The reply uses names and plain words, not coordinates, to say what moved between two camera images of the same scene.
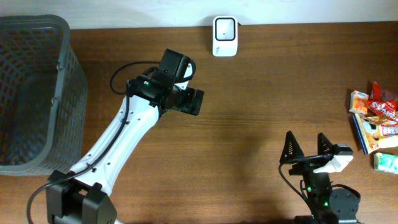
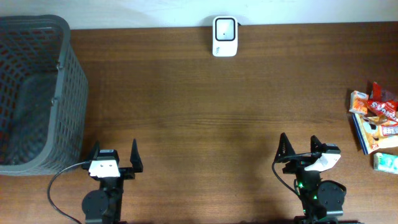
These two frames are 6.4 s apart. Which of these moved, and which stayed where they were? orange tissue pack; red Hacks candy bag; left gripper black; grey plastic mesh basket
Moved: left gripper black
Stayed: grey plastic mesh basket; orange tissue pack; red Hacks candy bag
